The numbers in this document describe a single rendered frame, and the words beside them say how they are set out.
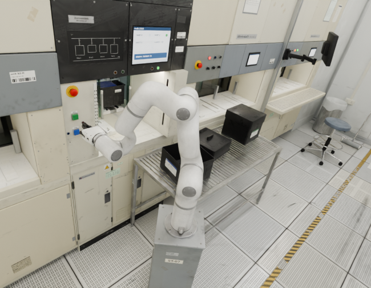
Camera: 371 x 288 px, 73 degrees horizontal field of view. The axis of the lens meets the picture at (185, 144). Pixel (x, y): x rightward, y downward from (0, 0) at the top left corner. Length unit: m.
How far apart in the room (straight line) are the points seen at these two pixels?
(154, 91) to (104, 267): 1.58
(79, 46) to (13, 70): 0.32
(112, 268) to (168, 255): 0.81
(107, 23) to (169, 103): 0.66
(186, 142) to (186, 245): 0.60
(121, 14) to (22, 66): 0.55
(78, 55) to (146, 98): 0.53
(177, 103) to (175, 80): 0.87
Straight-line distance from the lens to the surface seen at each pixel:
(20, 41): 1.37
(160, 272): 1.68
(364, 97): 5.49
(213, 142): 2.11
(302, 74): 4.50
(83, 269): 2.27
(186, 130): 1.10
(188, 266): 1.61
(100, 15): 1.48
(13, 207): 1.77
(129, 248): 2.34
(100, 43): 1.50
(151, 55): 1.70
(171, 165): 1.74
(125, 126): 1.13
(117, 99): 2.31
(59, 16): 1.40
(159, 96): 1.03
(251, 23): 2.47
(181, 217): 1.39
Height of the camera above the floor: 1.92
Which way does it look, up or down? 32 degrees down
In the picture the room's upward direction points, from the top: 10 degrees clockwise
